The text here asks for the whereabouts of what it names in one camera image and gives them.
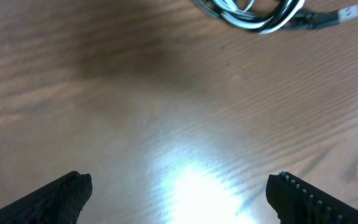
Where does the black and white USB cable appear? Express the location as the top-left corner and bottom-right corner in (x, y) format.
(209, 0), (306, 35)

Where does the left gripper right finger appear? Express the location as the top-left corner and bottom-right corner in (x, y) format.
(265, 172), (358, 224)

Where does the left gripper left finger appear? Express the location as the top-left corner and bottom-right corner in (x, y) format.
(0, 171), (93, 224)

